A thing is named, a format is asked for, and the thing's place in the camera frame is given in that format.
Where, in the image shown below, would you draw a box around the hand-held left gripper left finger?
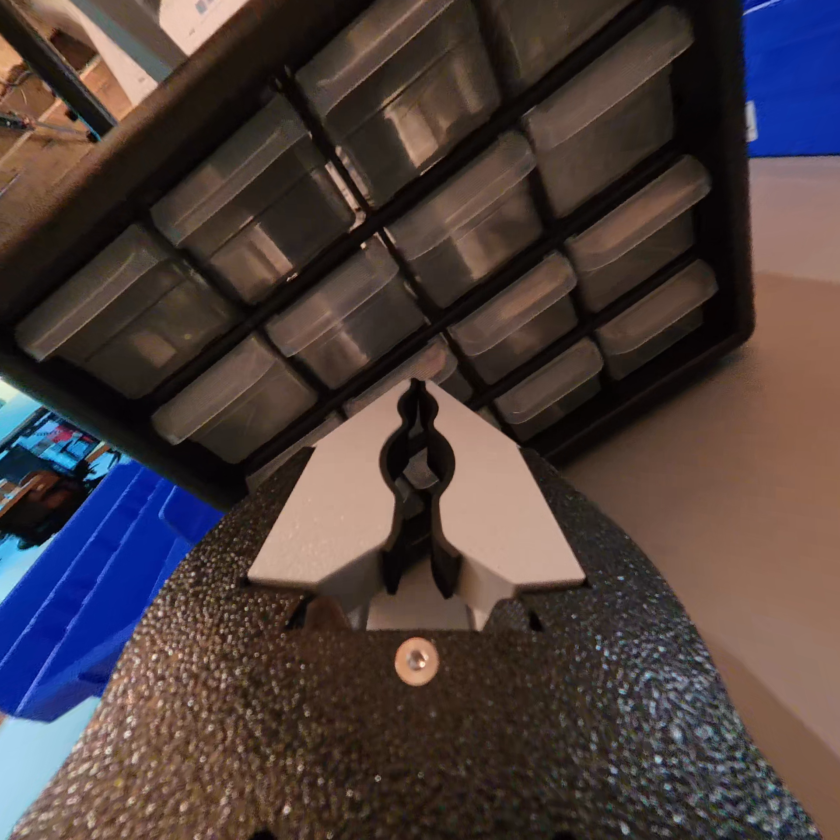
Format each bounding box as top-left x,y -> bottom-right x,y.
248,378 -> 421,627

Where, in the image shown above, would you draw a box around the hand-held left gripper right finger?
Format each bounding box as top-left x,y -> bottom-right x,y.
425,378 -> 587,630

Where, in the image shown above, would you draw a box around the rows of clear plastic drawers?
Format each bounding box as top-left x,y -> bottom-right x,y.
14,0 -> 718,490

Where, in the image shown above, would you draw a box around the black drawer cabinet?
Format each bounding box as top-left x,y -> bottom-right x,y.
0,0 -> 756,511

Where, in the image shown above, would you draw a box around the blue plastic bin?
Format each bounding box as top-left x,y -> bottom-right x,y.
0,449 -> 227,723
742,0 -> 840,158

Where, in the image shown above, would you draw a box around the white box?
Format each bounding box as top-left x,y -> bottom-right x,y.
159,0 -> 256,57

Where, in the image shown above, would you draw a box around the black metal frame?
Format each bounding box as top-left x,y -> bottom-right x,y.
0,0 -> 120,142

